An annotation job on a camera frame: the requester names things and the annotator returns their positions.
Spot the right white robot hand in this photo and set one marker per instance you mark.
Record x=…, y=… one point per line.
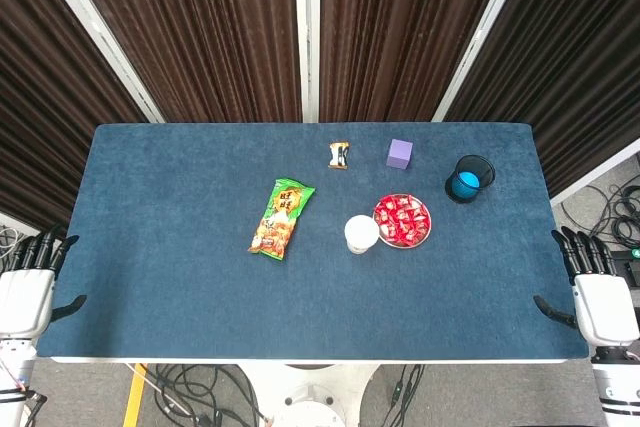
x=605, y=307

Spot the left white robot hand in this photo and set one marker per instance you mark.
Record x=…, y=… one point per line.
x=25, y=302

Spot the small red object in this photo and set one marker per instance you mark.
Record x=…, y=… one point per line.
x=404, y=219

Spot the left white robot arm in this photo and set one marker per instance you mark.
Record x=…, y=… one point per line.
x=12, y=377

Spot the white paper cup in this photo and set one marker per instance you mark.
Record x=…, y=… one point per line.
x=361, y=232

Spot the black foot pedal box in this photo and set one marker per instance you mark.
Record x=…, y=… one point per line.
x=634, y=269

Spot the yellow floor tape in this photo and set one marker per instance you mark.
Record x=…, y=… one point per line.
x=135, y=397

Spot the blue felt table cover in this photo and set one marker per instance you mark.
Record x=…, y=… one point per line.
x=175, y=247

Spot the blue ball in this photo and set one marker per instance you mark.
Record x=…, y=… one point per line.
x=469, y=183

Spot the black mesh pen holder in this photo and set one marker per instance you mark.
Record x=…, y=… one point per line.
x=452, y=189

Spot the brown pleated curtain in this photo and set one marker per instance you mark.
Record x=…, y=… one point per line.
x=575, y=72
x=45, y=97
x=400, y=32
x=200, y=32

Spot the round metal plate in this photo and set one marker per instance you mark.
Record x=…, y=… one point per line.
x=400, y=245

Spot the purple cube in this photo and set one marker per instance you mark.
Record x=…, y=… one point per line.
x=399, y=152

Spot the green snack bag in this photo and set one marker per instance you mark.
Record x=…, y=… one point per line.
x=280, y=219

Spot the small brown snack wrapper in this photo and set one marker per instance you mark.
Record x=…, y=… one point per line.
x=338, y=155

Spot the white partition rail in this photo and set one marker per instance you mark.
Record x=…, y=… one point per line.
x=595, y=177

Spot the white partition post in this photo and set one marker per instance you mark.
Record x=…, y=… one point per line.
x=100, y=32
x=485, y=32
x=306, y=32

